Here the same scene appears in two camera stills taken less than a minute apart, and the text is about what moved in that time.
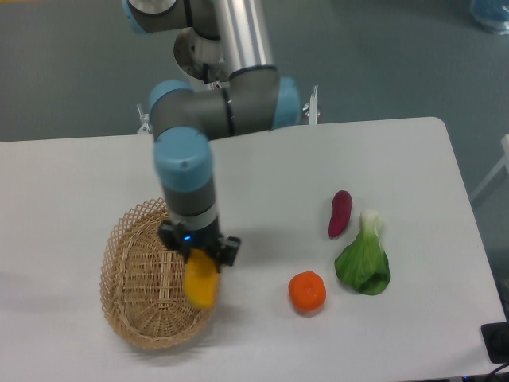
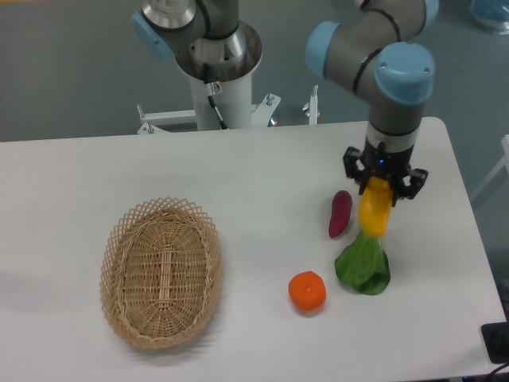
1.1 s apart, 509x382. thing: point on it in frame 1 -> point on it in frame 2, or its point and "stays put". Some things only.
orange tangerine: x=307 y=290 stays put
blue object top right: x=491 y=13 stays put
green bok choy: x=363 y=264 stays put
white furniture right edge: x=504 y=161 stays put
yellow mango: x=201 y=278 -> x=374 y=204
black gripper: x=206 y=238 -> x=380 y=162
